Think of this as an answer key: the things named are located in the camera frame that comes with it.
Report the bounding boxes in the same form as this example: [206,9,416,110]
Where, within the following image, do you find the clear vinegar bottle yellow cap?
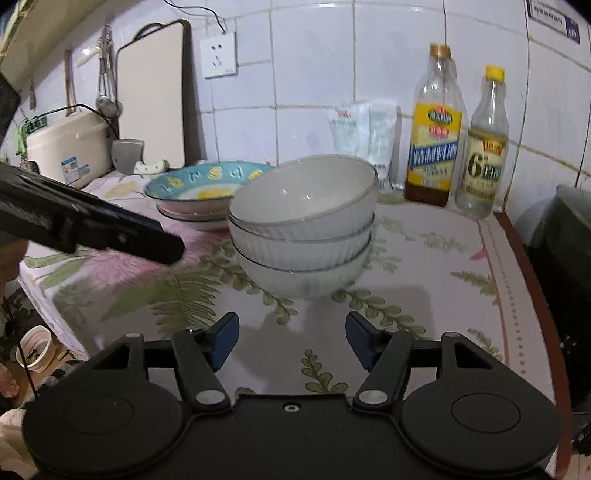
[455,65,510,220]

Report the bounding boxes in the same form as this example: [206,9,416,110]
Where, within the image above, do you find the white wall sticker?
[530,0,582,46]

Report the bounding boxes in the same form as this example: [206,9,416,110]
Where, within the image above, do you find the cleaver with floral handle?
[112,138,170,176]

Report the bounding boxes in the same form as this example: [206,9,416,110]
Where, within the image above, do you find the floral tablecloth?
[18,159,574,480]

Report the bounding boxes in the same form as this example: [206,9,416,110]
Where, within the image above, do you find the blue plate yellow letters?
[144,161,277,203]

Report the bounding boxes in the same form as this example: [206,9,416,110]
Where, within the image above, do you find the clear plastic salt bag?
[327,104,373,163]
[367,99,400,191]

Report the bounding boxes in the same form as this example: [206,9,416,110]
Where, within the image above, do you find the dark bulky object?
[512,184,591,416]

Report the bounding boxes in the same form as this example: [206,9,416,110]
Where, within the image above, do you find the cooking wine bottle yellow label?
[405,44,468,208]

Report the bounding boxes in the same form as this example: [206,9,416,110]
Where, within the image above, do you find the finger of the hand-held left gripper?
[68,216,187,267]
[90,198,163,230]

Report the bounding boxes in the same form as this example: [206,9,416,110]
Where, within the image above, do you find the hanging metal spoon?
[95,25,123,117]

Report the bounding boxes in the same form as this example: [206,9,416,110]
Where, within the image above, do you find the pink bear print plate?
[156,199,232,223]

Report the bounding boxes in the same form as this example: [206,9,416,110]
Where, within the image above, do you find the white plastic bucket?
[15,325,53,373]

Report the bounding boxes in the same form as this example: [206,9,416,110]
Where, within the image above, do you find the white kitchen appliance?
[25,108,114,190]

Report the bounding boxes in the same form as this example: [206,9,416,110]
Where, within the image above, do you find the black cable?
[164,0,230,36]

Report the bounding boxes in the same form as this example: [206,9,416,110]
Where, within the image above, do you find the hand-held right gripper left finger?
[90,311,241,414]

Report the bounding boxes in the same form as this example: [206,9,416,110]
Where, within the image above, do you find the white ribbed bowl dark rim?
[235,242,373,299]
[228,154,379,242]
[228,215,376,271]

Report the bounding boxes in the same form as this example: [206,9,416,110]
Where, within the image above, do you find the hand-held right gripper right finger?
[345,311,495,414]

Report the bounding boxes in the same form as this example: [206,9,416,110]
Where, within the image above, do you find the white cutting board dark frame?
[113,18,202,169]

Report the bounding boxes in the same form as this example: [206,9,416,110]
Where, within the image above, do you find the white wall socket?
[199,31,239,80]

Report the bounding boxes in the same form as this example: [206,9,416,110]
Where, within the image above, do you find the white plate dark rim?
[159,212,232,233]

